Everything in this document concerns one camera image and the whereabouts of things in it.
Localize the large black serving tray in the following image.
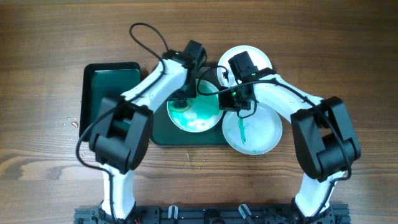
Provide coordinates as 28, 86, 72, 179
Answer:
149, 61, 231, 147

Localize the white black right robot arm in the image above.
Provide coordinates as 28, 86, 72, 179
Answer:
218, 67, 361, 222

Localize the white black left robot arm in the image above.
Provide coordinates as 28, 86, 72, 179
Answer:
87, 49, 206, 223

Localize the white plate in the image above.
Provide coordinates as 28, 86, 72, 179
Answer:
217, 45, 272, 87
222, 103, 283, 156
167, 93, 223, 133

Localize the yellow green sponge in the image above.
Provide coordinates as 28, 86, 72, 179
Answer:
168, 99, 191, 113

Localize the small black water tray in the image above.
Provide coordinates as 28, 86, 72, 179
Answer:
79, 62, 141, 136

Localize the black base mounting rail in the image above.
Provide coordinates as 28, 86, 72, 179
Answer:
73, 204, 351, 224

